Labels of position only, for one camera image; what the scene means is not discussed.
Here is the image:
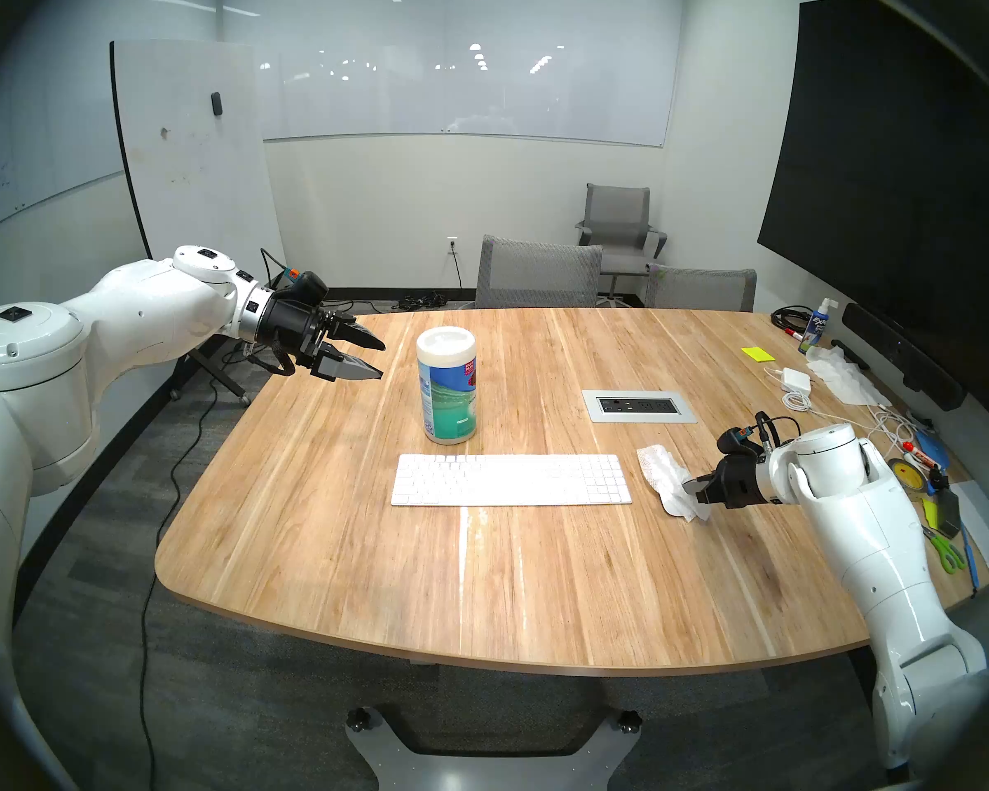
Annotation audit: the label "crumpled white tissue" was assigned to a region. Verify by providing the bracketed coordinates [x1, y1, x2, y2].
[808, 349, 893, 408]

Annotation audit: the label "black wall display screen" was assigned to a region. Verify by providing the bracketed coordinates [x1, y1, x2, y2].
[757, 0, 989, 386]

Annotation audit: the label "white slim keyboard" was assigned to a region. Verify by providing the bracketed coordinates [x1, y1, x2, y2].
[391, 454, 634, 508]

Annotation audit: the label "wide grey mesh chair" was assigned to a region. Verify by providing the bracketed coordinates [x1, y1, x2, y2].
[475, 234, 604, 310]

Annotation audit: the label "green handled scissors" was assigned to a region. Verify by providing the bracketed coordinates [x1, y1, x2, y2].
[921, 524, 968, 574]

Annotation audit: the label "black block eraser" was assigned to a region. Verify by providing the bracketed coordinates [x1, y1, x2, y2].
[931, 489, 964, 544]

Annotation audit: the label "black video conference bar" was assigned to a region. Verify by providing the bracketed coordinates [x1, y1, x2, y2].
[842, 302, 968, 412]

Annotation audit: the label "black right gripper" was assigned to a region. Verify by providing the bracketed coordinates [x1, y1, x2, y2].
[682, 454, 782, 511]

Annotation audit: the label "silver table base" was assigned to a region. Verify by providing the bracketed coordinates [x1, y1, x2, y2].
[345, 705, 644, 791]

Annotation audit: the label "scribbled side wall whiteboard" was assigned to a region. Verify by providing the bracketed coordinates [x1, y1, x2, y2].
[0, 56, 129, 242]

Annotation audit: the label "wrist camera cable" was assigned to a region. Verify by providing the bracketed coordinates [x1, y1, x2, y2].
[259, 248, 299, 289]
[754, 410, 803, 450]

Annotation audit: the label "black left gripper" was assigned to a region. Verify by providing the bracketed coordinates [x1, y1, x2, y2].
[255, 289, 387, 382]

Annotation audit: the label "blue plastic item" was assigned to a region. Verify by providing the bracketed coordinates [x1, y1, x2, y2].
[915, 431, 954, 474]

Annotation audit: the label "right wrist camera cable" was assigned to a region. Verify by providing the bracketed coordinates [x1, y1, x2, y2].
[754, 410, 803, 450]

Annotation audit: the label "large glass wall whiteboard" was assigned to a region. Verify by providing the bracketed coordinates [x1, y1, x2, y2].
[214, 0, 687, 148]

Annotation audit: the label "silver table outlet panel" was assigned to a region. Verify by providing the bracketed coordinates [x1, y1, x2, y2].
[581, 390, 699, 425]

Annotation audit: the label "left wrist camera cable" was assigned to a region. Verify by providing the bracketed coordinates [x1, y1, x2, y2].
[259, 248, 299, 289]

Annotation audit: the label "black floor cable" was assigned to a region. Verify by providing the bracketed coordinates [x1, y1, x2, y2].
[136, 377, 219, 791]

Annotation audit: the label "disinfecting wipes canister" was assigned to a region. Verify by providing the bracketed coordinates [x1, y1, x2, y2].
[416, 326, 480, 446]

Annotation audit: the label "grey office chair with armrests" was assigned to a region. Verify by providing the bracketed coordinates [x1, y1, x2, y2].
[575, 183, 668, 296]

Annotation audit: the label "white charging cable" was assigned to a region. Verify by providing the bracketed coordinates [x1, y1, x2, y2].
[781, 390, 921, 463]

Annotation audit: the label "whiteboard cleaner spray bottle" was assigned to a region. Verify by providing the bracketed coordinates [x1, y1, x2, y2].
[799, 297, 838, 354]

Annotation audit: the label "white disinfecting wipe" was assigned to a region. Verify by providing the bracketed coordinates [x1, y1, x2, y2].
[636, 444, 712, 523]

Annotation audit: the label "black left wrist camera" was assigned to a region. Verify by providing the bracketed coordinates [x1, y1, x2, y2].
[284, 270, 331, 305]

